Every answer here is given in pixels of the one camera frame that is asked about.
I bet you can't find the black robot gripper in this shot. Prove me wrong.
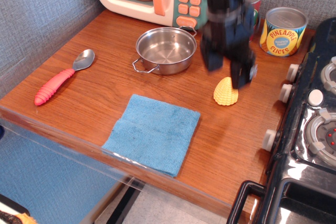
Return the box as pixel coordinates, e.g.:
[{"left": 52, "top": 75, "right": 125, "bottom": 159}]
[{"left": 200, "top": 8, "right": 257, "bottom": 89}]

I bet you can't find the yellow corn egg shape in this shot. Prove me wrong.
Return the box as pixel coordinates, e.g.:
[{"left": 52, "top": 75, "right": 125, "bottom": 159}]
[{"left": 213, "top": 77, "right": 239, "bottom": 106}]

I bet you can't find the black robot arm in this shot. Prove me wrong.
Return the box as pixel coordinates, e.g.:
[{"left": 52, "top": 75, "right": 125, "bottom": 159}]
[{"left": 200, "top": 0, "right": 257, "bottom": 89}]

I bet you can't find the silver metal pot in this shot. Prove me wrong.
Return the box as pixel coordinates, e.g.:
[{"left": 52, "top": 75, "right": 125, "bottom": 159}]
[{"left": 132, "top": 26, "right": 197, "bottom": 76}]

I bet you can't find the white stove knob middle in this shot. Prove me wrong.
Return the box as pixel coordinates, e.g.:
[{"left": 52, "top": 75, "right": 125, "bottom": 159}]
[{"left": 279, "top": 84, "right": 292, "bottom": 103}]

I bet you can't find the white stove knob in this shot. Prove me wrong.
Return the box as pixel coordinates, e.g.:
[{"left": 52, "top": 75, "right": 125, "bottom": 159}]
[
  {"left": 279, "top": 84, "right": 292, "bottom": 103},
  {"left": 286, "top": 64, "right": 300, "bottom": 82},
  {"left": 262, "top": 129, "right": 277, "bottom": 152}
]

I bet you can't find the pineapple slices can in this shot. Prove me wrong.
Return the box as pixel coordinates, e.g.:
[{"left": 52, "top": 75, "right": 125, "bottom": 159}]
[{"left": 259, "top": 7, "right": 308, "bottom": 57}]

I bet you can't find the white stove knob top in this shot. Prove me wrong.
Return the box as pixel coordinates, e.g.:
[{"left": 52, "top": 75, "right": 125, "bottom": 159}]
[{"left": 286, "top": 64, "right": 300, "bottom": 82}]

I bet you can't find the tomato sauce can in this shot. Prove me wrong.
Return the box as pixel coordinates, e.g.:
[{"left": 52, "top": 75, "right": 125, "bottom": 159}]
[{"left": 246, "top": 0, "right": 261, "bottom": 42}]

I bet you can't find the white stove knob bottom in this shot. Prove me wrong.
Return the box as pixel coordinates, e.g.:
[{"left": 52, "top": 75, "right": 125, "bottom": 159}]
[{"left": 262, "top": 129, "right": 277, "bottom": 152}]

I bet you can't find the blue folded cloth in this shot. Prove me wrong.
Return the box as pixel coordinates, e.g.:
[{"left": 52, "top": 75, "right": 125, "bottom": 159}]
[{"left": 103, "top": 94, "right": 201, "bottom": 177}]

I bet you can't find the black toy stove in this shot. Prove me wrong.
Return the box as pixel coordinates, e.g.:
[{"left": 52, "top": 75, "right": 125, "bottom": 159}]
[{"left": 227, "top": 18, "right": 335, "bottom": 223}]

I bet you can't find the yellow fuzzy object corner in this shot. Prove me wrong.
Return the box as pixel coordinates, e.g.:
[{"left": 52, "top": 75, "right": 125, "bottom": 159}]
[{"left": 1, "top": 211, "right": 37, "bottom": 224}]

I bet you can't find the spoon with red handle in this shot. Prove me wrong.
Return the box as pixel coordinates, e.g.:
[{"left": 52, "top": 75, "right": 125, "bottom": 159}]
[{"left": 34, "top": 49, "right": 95, "bottom": 106}]

